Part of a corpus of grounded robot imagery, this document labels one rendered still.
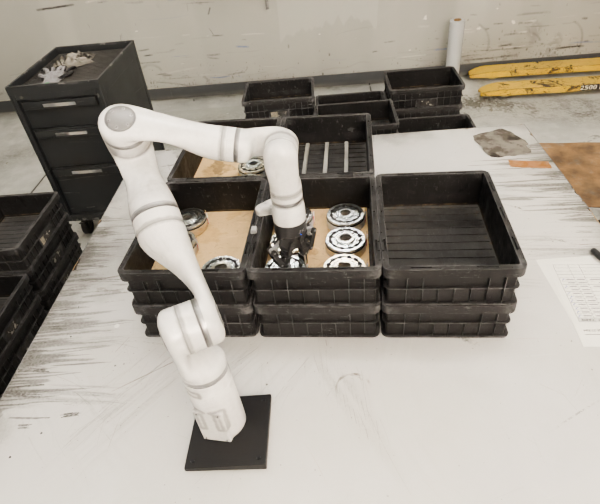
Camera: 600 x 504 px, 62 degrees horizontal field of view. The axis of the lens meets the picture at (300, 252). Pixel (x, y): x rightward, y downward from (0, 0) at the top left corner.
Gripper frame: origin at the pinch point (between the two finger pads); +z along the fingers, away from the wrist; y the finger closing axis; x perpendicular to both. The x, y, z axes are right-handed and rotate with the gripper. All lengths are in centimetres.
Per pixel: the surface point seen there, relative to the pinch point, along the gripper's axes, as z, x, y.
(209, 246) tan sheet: 2.2, 24.7, -9.9
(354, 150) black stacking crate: 2, 33, 54
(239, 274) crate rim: -7.0, -0.3, -15.5
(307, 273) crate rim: -7.2, -11.0, -4.8
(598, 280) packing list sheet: 15, -48, 62
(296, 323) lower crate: 9.2, -8.0, -7.3
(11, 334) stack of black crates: 46, 88, -64
